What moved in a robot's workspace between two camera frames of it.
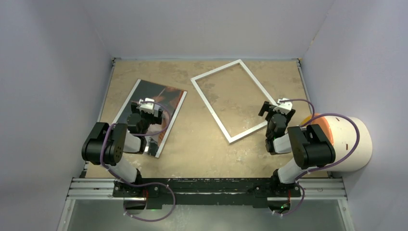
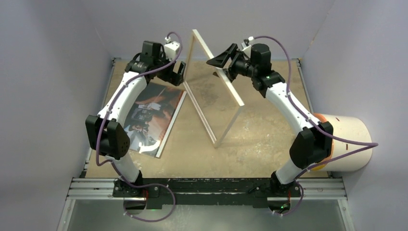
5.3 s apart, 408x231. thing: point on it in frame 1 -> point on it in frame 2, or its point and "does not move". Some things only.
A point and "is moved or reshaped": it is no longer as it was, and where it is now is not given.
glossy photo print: (171, 97) does not move
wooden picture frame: (232, 139) is moved or reshaped
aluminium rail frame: (311, 189) does not move
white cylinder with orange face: (350, 136) does not move
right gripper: (266, 107) -> (220, 61)
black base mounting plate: (207, 191) does not move
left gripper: (154, 119) -> (173, 78)
